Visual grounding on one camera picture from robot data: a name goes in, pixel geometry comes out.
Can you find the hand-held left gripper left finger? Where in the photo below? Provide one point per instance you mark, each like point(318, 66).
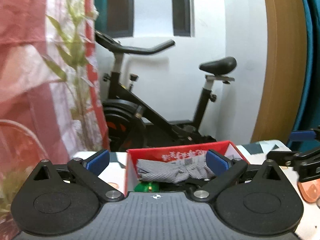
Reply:
point(98, 161)

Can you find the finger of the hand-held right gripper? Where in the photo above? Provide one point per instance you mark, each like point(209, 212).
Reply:
point(301, 135)
point(281, 157)

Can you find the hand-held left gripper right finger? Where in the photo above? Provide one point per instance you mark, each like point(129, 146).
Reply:
point(217, 162)

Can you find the red cardboard box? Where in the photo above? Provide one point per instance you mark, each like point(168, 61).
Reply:
point(147, 153)

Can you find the green object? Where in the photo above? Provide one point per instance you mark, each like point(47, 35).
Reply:
point(142, 187)

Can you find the grey cloth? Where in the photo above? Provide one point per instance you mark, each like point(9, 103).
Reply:
point(162, 170)

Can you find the orange plastic object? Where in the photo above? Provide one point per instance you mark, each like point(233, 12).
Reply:
point(310, 191)

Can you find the patterned tablecloth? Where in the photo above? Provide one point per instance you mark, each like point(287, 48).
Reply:
point(260, 147)

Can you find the black exercise bike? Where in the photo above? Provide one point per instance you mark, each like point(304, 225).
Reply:
point(160, 120)

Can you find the teal curtain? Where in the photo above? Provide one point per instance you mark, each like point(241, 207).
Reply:
point(312, 55)

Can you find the pink plant printed curtain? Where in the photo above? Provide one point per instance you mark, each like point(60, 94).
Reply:
point(25, 55)

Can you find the dark framed window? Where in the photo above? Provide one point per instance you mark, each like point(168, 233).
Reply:
point(183, 10)

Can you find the wooden door frame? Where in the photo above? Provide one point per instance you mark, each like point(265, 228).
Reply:
point(280, 67)

